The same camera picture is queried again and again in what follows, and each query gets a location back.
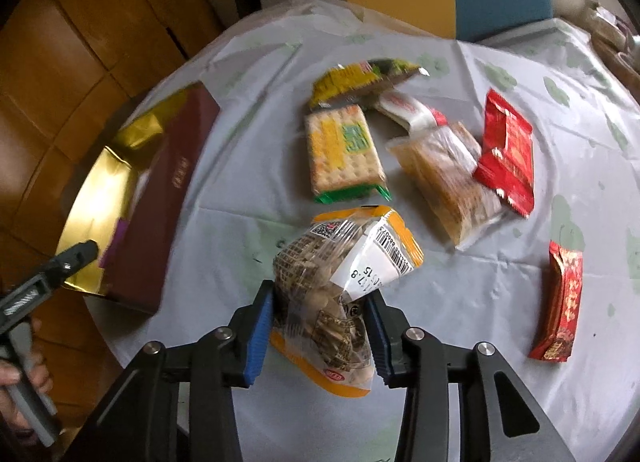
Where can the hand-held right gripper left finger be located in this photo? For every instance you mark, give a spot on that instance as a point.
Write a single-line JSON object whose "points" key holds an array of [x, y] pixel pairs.
{"points": [[260, 339]]}

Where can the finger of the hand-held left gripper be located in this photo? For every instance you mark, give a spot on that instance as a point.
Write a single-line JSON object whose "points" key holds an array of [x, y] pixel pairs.
{"points": [[75, 257]]}

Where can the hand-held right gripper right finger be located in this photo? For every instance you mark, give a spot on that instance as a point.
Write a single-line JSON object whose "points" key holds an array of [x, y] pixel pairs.
{"points": [[375, 339]]}

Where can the orange clear nut snack bag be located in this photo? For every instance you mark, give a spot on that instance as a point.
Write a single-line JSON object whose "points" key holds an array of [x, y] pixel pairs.
{"points": [[320, 262]]}

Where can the clear bag of brown biscuits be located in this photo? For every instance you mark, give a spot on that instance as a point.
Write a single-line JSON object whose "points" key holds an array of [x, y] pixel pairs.
{"points": [[445, 187]]}

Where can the yellow green cracker packet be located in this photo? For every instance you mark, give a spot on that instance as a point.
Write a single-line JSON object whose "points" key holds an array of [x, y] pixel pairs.
{"points": [[340, 151]]}

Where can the narrow red snack packet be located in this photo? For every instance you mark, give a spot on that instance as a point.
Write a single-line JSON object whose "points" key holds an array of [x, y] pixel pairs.
{"points": [[562, 302]]}

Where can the large red snack packet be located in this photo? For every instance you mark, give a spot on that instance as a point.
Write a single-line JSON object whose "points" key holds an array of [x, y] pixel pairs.
{"points": [[507, 151]]}

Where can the white red snack packet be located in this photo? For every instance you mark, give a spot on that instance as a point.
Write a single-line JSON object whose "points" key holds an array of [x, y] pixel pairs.
{"points": [[400, 106]]}

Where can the yellow dark green snack packet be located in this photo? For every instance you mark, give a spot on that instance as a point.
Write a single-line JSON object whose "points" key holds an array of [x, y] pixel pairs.
{"points": [[350, 79]]}

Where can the person's left hand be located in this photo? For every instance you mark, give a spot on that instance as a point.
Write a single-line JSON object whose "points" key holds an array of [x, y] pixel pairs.
{"points": [[40, 374]]}

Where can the white green-print tablecloth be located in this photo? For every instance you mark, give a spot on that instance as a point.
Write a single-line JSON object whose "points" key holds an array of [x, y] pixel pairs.
{"points": [[260, 222]]}

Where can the wooden tray with items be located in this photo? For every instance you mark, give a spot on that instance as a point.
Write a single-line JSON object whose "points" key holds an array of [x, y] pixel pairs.
{"points": [[612, 41]]}

